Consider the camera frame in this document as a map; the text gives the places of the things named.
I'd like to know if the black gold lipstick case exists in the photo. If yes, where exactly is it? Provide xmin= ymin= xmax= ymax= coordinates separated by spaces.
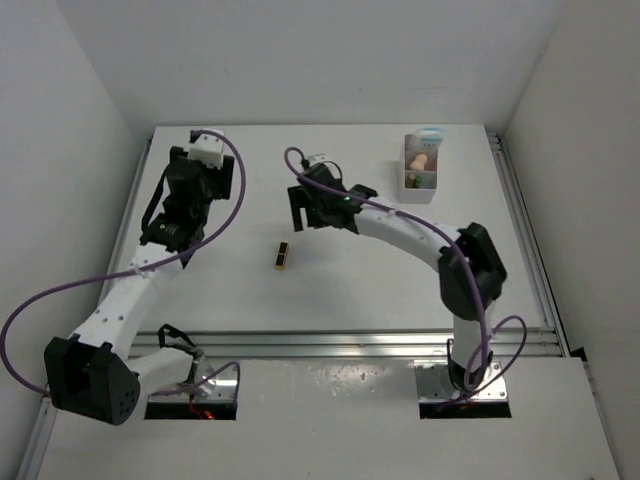
xmin=274 ymin=242 xmax=289 ymax=271

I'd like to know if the beige makeup sponge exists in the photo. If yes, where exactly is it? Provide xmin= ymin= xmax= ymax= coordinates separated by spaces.
xmin=408 ymin=153 xmax=429 ymax=171

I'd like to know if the clear cotton pad pouch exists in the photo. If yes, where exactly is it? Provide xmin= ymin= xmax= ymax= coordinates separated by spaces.
xmin=406 ymin=127 xmax=444 ymax=150

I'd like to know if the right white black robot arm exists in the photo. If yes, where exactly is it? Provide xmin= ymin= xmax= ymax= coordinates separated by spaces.
xmin=288 ymin=158 xmax=507 ymax=393

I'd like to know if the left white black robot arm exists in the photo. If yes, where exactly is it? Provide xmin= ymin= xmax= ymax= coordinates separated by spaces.
xmin=44 ymin=141 xmax=234 ymax=425

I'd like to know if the white compartment organizer box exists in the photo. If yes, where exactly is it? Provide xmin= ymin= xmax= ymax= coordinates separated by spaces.
xmin=398 ymin=133 xmax=440 ymax=205

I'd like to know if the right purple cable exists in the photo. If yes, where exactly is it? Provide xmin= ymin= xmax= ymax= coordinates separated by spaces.
xmin=284 ymin=146 xmax=528 ymax=404

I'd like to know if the purple cable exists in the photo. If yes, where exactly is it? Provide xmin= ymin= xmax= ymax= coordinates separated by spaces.
xmin=1 ymin=128 xmax=247 ymax=399
xmin=284 ymin=146 xmax=528 ymax=404

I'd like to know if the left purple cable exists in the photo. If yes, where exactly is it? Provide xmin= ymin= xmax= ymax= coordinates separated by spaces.
xmin=1 ymin=128 xmax=247 ymax=399

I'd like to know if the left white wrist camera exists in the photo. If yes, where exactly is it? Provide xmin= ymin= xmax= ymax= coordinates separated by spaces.
xmin=185 ymin=130 xmax=224 ymax=169

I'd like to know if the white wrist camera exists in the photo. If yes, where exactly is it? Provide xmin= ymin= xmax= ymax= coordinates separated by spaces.
xmin=185 ymin=130 xmax=224 ymax=169
xmin=301 ymin=154 xmax=328 ymax=169

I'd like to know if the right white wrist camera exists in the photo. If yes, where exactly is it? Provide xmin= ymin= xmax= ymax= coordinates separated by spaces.
xmin=301 ymin=154 xmax=328 ymax=169

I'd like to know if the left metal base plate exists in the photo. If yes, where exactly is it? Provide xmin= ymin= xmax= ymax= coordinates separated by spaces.
xmin=152 ymin=360 xmax=241 ymax=402

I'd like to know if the metal base plate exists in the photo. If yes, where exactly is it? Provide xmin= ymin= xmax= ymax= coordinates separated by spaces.
xmin=152 ymin=360 xmax=241 ymax=402
xmin=414 ymin=360 xmax=508 ymax=403

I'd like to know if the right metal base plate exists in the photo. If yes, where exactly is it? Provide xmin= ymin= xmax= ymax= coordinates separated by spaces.
xmin=414 ymin=360 xmax=508 ymax=403

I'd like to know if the aluminium front rail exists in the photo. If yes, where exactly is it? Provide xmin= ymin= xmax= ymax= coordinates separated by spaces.
xmin=131 ymin=327 xmax=567 ymax=359

